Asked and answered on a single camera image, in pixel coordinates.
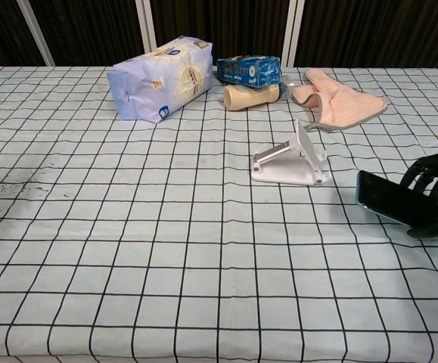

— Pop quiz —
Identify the pink cloth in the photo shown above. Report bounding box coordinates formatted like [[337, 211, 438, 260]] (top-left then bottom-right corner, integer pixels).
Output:
[[290, 67, 389, 133]]

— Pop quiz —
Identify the blue cardboard box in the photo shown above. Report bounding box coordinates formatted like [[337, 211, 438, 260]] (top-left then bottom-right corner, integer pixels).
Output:
[[216, 55, 281, 88]]

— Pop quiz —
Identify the white folding phone stand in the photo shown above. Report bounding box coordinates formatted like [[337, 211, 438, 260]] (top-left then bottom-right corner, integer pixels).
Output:
[[250, 119, 332, 187]]

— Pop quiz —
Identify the white partition frame post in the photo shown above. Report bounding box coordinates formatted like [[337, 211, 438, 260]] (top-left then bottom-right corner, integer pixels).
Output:
[[281, 0, 306, 68], [141, 0, 158, 54], [16, 0, 56, 67]]

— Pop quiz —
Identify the black smartphone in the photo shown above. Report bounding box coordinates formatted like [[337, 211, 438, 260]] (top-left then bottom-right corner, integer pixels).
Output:
[[356, 169, 438, 228]]

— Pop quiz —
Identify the large white-blue paper package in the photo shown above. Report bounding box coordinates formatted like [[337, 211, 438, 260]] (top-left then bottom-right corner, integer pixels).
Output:
[[107, 36, 214, 124]]

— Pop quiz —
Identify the beige bottle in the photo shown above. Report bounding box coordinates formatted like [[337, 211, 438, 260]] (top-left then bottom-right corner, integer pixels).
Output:
[[223, 83, 291, 112]]

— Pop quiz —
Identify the checkered light blue tablecloth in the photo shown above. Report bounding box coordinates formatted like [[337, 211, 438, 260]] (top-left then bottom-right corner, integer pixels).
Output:
[[0, 66, 438, 363]]

